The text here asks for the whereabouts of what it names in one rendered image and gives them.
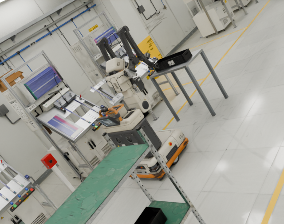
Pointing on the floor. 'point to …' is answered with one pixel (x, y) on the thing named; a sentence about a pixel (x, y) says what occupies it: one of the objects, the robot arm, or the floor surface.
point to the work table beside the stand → (191, 80)
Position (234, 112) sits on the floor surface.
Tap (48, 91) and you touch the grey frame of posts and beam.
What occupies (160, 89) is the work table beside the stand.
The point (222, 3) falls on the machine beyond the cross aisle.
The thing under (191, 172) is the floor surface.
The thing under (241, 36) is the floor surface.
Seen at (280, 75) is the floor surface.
